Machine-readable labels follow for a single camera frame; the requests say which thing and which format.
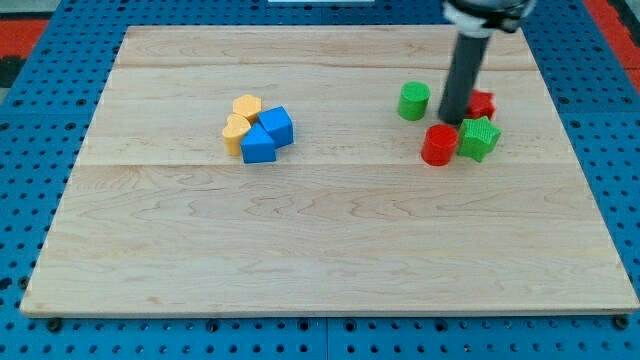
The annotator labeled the wooden board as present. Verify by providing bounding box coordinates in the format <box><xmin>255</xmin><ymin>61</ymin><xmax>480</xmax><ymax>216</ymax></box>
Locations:
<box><xmin>21</xmin><ymin>25</ymin><xmax>639</xmax><ymax>318</ymax></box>

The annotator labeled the blue cube block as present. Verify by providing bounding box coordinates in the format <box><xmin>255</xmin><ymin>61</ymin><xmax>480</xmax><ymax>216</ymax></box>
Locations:
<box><xmin>258</xmin><ymin>106</ymin><xmax>294</xmax><ymax>148</ymax></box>

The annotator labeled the yellow pentagon block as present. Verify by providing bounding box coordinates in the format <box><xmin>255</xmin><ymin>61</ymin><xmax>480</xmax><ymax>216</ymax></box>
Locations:
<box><xmin>232</xmin><ymin>94</ymin><xmax>263</xmax><ymax>124</ymax></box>

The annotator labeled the red star block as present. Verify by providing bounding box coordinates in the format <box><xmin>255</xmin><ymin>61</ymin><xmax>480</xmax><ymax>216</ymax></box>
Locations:
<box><xmin>465</xmin><ymin>89</ymin><xmax>496</xmax><ymax>120</ymax></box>

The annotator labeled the blue triangle block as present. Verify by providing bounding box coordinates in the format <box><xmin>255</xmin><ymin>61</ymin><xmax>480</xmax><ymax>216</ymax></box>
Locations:
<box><xmin>240</xmin><ymin>123</ymin><xmax>276</xmax><ymax>163</ymax></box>

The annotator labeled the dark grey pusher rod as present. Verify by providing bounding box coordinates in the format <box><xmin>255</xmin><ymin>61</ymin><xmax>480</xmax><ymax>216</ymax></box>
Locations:
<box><xmin>438</xmin><ymin>32</ymin><xmax>489</xmax><ymax>125</ymax></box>

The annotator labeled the green star block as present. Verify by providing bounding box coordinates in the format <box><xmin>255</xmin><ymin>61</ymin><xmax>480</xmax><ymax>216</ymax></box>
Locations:
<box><xmin>458</xmin><ymin>116</ymin><xmax>502</xmax><ymax>162</ymax></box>

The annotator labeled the yellow heart block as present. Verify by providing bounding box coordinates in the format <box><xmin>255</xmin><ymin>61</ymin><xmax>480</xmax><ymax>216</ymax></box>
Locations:
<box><xmin>222</xmin><ymin>113</ymin><xmax>252</xmax><ymax>156</ymax></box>

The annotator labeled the green cylinder block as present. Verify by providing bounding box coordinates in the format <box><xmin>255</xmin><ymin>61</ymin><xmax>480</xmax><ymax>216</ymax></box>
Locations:
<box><xmin>397</xmin><ymin>81</ymin><xmax>431</xmax><ymax>121</ymax></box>

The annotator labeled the red cylinder block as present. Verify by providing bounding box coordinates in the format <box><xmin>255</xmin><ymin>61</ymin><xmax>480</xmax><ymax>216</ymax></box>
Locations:
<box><xmin>421</xmin><ymin>124</ymin><xmax>458</xmax><ymax>166</ymax></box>

